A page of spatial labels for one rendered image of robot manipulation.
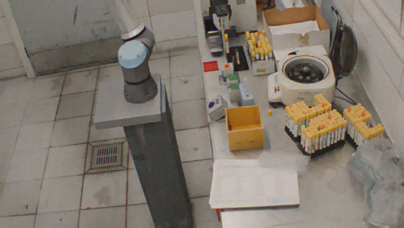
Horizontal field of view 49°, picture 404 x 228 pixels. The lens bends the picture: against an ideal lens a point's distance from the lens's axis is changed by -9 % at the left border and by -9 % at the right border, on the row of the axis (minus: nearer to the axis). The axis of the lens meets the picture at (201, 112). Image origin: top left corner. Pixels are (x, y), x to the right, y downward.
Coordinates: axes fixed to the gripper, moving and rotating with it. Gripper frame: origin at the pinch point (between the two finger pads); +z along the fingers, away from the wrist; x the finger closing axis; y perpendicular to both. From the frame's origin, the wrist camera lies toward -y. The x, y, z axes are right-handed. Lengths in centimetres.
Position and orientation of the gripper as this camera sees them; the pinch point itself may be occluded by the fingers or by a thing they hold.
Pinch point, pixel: (222, 28)
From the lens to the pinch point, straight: 202.5
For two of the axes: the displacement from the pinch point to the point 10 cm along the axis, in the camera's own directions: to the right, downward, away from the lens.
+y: -0.7, -6.4, 7.6
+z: 1.2, 7.6, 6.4
